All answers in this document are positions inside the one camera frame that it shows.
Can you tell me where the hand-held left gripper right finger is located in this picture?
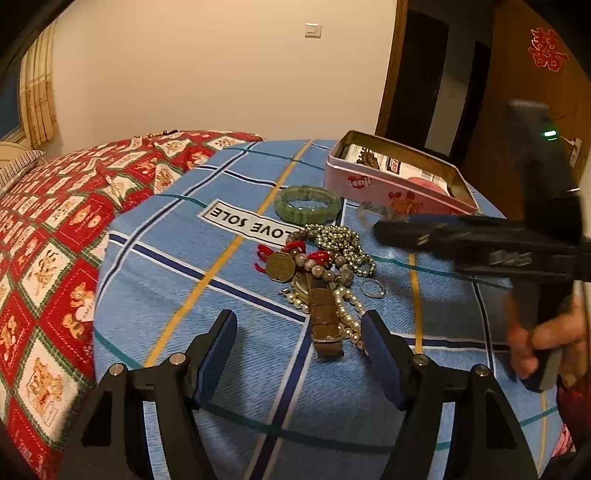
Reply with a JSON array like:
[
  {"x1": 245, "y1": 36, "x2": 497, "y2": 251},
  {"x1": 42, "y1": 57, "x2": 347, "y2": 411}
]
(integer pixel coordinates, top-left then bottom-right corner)
[{"x1": 360, "y1": 310, "x2": 539, "y2": 480}]

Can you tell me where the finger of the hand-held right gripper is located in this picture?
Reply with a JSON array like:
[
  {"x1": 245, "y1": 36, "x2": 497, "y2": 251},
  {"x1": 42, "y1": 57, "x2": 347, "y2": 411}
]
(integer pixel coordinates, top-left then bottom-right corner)
[
  {"x1": 417, "y1": 234, "x2": 462, "y2": 274},
  {"x1": 374, "y1": 216, "x2": 462, "y2": 247}
]

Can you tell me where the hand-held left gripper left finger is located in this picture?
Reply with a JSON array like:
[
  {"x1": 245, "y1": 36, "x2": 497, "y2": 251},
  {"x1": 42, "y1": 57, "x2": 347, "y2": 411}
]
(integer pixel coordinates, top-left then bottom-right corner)
[{"x1": 58, "y1": 309, "x2": 238, "y2": 480}]

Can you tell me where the clear crystal bracelet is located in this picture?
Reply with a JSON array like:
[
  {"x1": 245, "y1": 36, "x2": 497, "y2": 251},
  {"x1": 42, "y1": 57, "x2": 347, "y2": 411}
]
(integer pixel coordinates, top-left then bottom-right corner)
[{"x1": 355, "y1": 200, "x2": 403, "y2": 228}]

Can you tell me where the pink tin box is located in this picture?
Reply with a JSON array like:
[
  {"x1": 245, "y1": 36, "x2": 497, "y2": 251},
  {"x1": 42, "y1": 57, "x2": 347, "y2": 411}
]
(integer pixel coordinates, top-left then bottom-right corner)
[{"x1": 325, "y1": 130, "x2": 478, "y2": 217}]

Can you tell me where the brass coin red cord pendant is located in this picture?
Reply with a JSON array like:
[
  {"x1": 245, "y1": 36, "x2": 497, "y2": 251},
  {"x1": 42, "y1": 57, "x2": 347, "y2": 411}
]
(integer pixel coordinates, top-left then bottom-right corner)
[{"x1": 252, "y1": 244, "x2": 331, "y2": 284}]

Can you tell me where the green jade bracelet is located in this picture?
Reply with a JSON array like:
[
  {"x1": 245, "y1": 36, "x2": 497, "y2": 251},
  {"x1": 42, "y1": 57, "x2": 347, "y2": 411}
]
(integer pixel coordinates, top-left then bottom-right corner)
[{"x1": 274, "y1": 185, "x2": 342, "y2": 223}]

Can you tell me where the person's right hand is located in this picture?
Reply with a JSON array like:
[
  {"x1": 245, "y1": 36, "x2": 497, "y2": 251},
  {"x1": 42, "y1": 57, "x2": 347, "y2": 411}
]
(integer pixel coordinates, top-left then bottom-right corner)
[{"x1": 508, "y1": 295, "x2": 591, "y2": 383}]

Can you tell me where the pink round case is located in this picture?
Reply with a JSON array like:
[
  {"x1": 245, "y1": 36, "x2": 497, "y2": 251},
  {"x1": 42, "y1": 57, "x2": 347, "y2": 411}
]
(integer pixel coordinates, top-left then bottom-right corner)
[{"x1": 405, "y1": 172, "x2": 452, "y2": 198}]

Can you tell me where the blue plaid blanket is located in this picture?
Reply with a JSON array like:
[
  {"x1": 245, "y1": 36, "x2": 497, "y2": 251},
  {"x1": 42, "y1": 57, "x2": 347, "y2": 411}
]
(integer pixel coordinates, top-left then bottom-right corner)
[{"x1": 92, "y1": 138, "x2": 573, "y2": 480}]

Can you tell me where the wooden door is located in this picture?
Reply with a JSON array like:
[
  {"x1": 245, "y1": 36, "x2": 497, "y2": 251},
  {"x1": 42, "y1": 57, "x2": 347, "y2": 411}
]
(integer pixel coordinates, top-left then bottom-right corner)
[{"x1": 462, "y1": 0, "x2": 591, "y2": 222}]

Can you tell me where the red paper decoration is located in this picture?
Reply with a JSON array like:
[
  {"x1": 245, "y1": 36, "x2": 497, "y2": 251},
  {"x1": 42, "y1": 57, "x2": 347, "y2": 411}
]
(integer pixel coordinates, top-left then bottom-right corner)
[{"x1": 527, "y1": 27, "x2": 570, "y2": 73}]

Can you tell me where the person's red clothing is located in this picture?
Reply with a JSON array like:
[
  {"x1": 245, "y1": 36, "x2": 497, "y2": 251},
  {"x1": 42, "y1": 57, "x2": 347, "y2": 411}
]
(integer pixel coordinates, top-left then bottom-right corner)
[{"x1": 555, "y1": 369, "x2": 591, "y2": 464}]

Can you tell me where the red printed quilt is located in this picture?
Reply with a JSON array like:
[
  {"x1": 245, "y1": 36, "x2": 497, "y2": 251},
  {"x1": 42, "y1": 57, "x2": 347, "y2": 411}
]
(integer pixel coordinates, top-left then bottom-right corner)
[{"x1": 0, "y1": 130, "x2": 266, "y2": 480}]

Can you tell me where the striped pillow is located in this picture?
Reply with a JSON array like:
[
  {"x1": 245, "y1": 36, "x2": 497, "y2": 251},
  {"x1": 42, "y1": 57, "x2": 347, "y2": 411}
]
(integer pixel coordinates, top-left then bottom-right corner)
[{"x1": 0, "y1": 149, "x2": 48, "y2": 191}]

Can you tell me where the wooden chair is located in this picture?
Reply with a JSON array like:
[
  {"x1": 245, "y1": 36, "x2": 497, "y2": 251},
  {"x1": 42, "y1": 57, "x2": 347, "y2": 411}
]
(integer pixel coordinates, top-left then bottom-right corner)
[{"x1": 0, "y1": 141, "x2": 29, "y2": 162}]

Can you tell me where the beige patterned curtain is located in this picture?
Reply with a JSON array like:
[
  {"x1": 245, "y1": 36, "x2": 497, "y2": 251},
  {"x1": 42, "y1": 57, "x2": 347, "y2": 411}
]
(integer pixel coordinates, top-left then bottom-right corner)
[{"x1": 18, "y1": 22, "x2": 59, "y2": 145}]

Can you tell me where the window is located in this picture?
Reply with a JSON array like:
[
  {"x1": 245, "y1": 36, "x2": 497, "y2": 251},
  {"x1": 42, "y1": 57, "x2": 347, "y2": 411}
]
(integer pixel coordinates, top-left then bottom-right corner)
[{"x1": 0, "y1": 58, "x2": 27, "y2": 141}]

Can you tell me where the silver ball bead necklace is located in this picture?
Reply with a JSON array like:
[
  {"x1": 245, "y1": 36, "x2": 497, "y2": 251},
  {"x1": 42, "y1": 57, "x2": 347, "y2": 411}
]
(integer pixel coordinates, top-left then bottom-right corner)
[{"x1": 300, "y1": 224, "x2": 376, "y2": 278}]

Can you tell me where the white pearl necklace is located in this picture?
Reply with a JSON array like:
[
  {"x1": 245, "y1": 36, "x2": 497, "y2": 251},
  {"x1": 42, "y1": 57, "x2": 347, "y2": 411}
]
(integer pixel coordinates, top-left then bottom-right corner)
[{"x1": 278, "y1": 284, "x2": 366, "y2": 352}]

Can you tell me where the brown wooden bracelet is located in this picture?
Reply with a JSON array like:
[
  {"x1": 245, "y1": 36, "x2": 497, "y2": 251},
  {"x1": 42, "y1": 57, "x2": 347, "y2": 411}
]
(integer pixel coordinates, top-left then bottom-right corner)
[{"x1": 308, "y1": 285, "x2": 345, "y2": 359}]

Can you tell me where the grey stone bead bracelet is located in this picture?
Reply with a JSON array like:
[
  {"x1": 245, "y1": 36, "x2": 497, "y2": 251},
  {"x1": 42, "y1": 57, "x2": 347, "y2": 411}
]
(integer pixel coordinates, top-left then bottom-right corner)
[{"x1": 287, "y1": 237, "x2": 355, "y2": 286}]

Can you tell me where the wooden door frame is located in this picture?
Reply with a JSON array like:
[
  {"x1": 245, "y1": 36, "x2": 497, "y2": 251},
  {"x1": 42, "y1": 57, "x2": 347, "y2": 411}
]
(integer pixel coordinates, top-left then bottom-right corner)
[{"x1": 375, "y1": 0, "x2": 410, "y2": 139}]

